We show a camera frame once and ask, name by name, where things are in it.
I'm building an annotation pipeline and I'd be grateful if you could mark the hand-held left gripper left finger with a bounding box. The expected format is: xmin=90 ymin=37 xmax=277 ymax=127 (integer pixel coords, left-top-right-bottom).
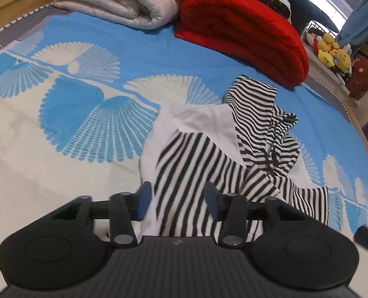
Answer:
xmin=51 ymin=181 xmax=154 ymax=249

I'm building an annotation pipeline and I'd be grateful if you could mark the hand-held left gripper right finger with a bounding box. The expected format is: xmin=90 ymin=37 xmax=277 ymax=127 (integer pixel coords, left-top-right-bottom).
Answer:
xmin=204 ymin=182 xmax=309 ymax=249

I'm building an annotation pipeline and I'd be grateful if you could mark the white and black striped top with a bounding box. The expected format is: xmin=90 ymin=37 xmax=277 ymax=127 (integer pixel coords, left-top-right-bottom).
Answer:
xmin=139 ymin=75 xmax=330 ymax=243

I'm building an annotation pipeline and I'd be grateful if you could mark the blue and cream patterned bedspread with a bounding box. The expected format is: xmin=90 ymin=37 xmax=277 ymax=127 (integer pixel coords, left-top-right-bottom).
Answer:
xmin=0 ymin=2 xmax=368 ymax=298

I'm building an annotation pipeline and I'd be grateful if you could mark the dark red bag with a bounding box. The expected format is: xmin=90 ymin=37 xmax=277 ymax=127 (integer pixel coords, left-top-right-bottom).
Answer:
xmin=345 ymin=55 xmax=368 ymax=100

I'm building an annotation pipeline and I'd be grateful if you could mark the folded red blanket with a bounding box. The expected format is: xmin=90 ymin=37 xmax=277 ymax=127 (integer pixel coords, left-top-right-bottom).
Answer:
xmin=175 ymin=0 xmax=310 ymax=88

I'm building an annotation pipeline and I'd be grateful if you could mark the yellow plush toy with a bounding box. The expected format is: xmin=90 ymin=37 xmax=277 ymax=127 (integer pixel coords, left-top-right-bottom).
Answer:
xmin=317 ymin=33 xmax=340 ymax=68
xmin=333 ymin=49 xmax=353 ymax=73

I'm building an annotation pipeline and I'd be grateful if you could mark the folded grey-white quilt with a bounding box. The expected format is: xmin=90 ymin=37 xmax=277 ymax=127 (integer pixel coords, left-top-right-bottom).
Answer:
xmin=53 ymin=0 xmax=200 ymax=31

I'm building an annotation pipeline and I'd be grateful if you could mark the teal plush toy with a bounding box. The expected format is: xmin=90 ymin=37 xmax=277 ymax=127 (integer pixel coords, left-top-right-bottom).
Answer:
xmin=279 ymin=0 xmax=340 ymax=34

